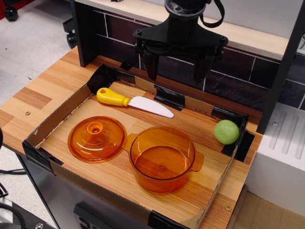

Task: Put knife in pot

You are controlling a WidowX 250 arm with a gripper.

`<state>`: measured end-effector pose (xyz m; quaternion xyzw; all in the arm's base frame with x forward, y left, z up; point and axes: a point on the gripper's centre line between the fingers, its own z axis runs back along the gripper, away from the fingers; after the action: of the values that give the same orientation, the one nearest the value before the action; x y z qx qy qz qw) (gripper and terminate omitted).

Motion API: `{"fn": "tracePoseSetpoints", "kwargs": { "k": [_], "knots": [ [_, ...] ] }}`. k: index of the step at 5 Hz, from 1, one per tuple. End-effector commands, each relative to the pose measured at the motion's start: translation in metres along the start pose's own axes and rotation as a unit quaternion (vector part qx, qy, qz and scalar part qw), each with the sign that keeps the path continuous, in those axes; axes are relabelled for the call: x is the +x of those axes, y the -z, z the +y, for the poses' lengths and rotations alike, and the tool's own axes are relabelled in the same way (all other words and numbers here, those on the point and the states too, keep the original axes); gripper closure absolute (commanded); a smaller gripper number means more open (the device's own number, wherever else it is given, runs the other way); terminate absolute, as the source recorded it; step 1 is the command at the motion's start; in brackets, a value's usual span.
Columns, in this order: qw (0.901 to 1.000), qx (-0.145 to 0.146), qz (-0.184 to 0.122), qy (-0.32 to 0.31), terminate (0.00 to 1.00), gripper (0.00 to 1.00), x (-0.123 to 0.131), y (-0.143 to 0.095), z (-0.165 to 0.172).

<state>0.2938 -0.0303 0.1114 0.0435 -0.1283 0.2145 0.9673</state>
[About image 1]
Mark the green toy apple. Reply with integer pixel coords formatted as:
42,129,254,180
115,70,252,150
213,120,240,145

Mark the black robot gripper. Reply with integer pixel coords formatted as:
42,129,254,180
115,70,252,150
133,4,228,84

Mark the cardboard fence with black tape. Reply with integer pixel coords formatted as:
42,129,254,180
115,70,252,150
22,64,260,229

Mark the black cable on floor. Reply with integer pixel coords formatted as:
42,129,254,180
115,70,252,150
0,168,26,175

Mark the orange transparent pot lid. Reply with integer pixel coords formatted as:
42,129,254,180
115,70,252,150
67,116,127,163

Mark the black chair base wheel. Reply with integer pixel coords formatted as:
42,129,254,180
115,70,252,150
63,18,77,49

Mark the dark brick backsplash shelf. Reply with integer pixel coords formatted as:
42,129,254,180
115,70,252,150
71,1,305,128

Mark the white toy sink unit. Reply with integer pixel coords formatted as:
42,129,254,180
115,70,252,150
245,103,305,216

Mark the black caster wheel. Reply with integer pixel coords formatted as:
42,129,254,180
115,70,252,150
4,5,18,21

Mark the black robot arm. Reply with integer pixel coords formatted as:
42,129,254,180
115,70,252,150
133,0,228,84

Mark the yellow handled white toy knife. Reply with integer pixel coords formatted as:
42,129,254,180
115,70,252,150
96,88,174,118

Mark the orange transparent pot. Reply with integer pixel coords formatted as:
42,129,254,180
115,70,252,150
123,126,204,193

